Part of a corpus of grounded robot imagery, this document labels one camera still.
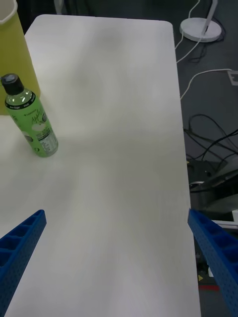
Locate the white round lamp stand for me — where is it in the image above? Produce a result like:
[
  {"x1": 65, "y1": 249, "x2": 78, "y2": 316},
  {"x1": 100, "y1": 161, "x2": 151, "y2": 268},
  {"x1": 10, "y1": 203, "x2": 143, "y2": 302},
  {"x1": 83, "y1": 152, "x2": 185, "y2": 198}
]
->
[{"x1": 179, "y1": 0, "x2": 222, "y2": 43}]

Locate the white floor socket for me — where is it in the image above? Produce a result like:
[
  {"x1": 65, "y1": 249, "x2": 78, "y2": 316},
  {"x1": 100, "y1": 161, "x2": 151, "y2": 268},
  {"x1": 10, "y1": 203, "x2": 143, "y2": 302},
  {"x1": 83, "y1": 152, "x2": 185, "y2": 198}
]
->
[{"x1": 227, "y1": 70, "x2": 238, "y2": 86}]

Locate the black floor cable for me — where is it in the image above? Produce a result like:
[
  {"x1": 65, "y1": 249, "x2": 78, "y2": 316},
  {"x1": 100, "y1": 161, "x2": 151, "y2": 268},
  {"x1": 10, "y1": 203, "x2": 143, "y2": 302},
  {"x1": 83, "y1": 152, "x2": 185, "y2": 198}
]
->
[{"x1": 183, "y1": 113, "x2": 238, "y2": 161}]

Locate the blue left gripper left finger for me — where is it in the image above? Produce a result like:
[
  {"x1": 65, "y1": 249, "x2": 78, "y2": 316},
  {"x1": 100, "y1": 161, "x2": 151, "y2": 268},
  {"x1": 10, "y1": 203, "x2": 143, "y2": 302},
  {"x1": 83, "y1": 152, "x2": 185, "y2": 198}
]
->
[{"x1": 0, "y1": 209, "x2": 47, "y2": 317}]

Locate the green bottle with black cap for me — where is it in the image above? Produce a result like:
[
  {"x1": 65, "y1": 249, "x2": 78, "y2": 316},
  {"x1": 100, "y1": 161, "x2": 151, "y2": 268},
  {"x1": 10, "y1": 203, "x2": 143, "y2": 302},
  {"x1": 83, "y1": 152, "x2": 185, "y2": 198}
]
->
[{"x1": 0, "y1": 73, "x2": 60, "y2": 159}]

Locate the white floor cable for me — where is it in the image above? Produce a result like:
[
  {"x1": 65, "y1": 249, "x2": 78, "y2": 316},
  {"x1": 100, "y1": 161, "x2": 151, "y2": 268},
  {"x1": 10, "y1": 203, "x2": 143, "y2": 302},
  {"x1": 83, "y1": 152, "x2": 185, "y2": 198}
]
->
[
  {"x1": 180, "y1": 68, "x2": 234, "y2": 100},
  {"x1": 174, "y1": 0, "x2": 207, "y2": 64}
]

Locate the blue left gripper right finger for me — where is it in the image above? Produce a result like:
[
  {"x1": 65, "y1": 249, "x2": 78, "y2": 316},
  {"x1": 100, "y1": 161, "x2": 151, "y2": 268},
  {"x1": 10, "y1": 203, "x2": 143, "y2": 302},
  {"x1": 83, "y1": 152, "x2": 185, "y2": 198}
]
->
[{"x1": 187, "y1": 208, "x2": 238, "y2": 317}]

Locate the yellow-green plastic waste bin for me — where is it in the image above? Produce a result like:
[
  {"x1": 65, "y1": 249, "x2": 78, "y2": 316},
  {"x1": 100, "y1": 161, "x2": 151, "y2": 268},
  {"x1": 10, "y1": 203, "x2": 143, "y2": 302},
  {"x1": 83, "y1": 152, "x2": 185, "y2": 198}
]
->
[{"x1": 0, "y1": 0, "x2": 41, "y2": 116}]

